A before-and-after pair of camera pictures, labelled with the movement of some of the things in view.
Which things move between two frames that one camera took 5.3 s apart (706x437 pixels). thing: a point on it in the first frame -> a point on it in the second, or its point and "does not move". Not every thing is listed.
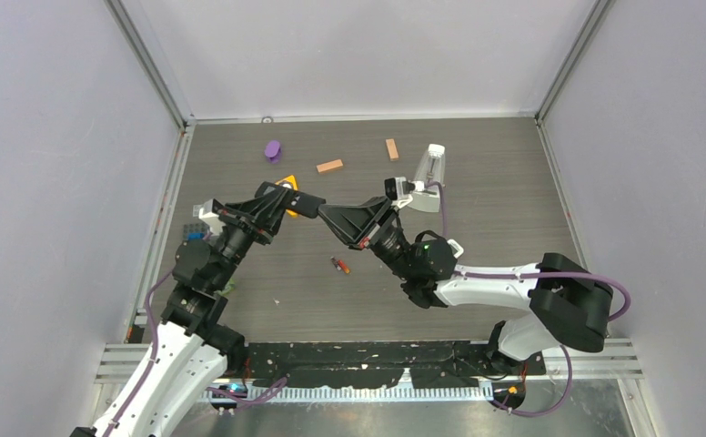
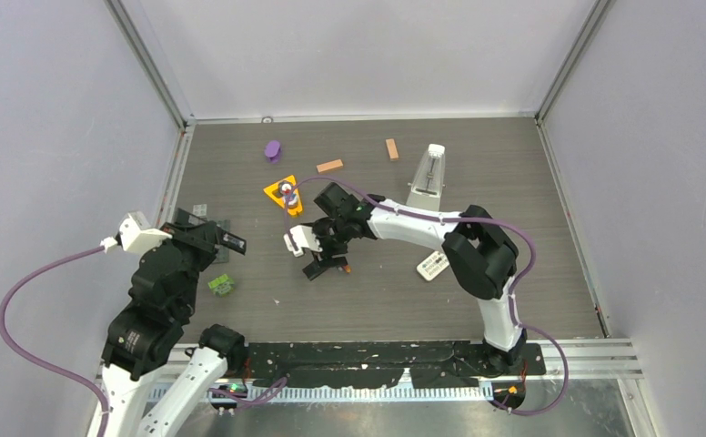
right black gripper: x=364 y=225 -> x=327 y=263
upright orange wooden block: x=392 y=149 does not move
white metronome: x=430 y=169 does not move
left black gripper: x=258 y=217 -> x=201 y=236
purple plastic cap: x=273 y=151 does not move
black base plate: x=428 y=363 does not move
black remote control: x=297 y=202 -> x=225 y=238
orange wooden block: x=329 y=166 does not move
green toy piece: x=229 y=288 does not move
